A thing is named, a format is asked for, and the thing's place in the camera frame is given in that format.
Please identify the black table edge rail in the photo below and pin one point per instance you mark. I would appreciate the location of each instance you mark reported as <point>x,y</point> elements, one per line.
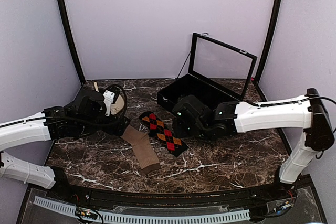
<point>253,196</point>

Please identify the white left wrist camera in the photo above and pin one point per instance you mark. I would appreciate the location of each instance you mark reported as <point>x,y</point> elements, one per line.
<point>110,103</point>

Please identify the tan brown sock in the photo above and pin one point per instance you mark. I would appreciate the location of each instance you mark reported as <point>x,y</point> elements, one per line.
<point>142,149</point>

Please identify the white slotted cable duct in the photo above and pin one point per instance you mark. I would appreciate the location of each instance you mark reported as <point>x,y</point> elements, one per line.
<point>123,214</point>

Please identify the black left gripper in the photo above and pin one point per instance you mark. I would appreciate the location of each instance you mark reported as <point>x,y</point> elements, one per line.
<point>121,126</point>

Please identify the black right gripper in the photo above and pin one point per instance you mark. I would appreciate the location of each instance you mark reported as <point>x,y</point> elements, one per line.
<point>178,127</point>

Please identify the wooden stir stick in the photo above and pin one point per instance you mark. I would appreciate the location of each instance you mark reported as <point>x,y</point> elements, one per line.
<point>96,86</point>

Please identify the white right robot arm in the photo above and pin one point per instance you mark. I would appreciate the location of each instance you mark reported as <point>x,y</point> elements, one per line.
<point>230,118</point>

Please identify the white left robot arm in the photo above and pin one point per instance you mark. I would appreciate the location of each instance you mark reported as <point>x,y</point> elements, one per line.
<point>49,125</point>

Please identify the black argyle sock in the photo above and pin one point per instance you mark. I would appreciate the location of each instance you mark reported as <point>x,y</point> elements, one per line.
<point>158,130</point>

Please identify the beige ceramic saucer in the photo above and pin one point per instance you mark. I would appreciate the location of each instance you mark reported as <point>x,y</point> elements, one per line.
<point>117,106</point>

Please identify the black glass-lid display box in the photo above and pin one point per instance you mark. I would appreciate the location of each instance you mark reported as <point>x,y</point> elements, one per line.
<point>217,72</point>

